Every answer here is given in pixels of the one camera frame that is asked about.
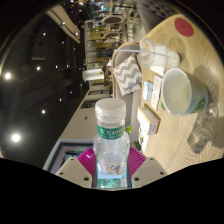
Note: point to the white and green mug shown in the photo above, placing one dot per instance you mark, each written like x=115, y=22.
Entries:
x=181, y=93

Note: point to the grey white chevron pillow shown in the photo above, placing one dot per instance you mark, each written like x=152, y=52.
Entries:
x=128, y=75

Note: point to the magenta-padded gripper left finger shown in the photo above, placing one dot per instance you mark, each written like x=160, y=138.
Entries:
x=75, y=168

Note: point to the clear plastic cup with straw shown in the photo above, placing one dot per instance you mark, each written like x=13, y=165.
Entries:
x=160, y=55

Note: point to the group of dining chairs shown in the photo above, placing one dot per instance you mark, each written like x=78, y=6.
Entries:
x=111, y=20

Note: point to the window with colourful posters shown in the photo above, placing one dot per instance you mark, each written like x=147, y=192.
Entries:
x=66, y=155

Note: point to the person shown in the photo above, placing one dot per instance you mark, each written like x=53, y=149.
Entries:
x=107, y=76

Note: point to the white tissue box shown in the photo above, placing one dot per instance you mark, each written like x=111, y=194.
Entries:
x=148, y=120

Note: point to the clear plastic water bottle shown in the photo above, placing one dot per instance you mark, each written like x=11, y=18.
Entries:
x=111, y=146

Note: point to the flat round red coaster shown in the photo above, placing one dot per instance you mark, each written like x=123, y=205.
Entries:
x=184, y=27

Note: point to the group of ceiling lights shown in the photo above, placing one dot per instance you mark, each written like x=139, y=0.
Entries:
x=16, y=137

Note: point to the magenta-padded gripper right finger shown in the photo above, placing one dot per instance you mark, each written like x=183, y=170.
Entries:
x=148, y=168

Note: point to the grey sofa with wooden trim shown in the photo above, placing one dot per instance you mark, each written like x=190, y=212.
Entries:
x=135, y=106

